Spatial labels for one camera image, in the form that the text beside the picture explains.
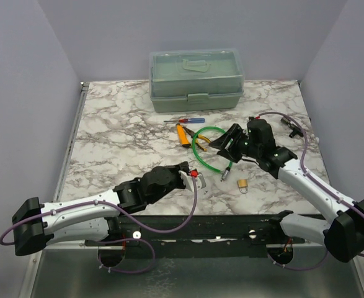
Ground orange utility knife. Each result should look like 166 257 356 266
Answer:
175 124 191 148

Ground green plastic toolbox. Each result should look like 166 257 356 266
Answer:
149 48 245 113

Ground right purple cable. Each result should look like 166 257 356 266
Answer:
249 111 364 271

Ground green cable lock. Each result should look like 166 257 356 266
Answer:
192 126 233 182

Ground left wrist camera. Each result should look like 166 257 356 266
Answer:
179 169 206 192

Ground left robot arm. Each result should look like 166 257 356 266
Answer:
12 161 192 256

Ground blue red screwdriver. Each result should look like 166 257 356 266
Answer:
164 117 205 124

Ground yellow handled pliers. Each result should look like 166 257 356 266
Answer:
183 126 210 151

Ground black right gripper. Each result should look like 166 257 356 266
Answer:
208 124 260 163

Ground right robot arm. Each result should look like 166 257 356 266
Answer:
209 118 364 263

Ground brass padlock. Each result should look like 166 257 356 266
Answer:
237 179 249 194

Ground black small tool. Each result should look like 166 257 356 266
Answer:
280 116 304 138

